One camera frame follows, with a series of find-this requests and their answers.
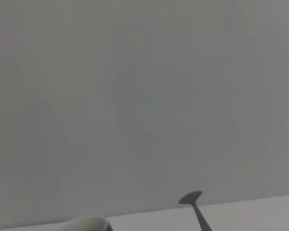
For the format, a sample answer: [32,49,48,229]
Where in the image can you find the blue handled metal spoon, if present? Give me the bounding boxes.
[178,191,214,231]

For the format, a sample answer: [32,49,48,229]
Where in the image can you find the dark grey ceramic mug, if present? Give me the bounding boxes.
[62,216,114,231]

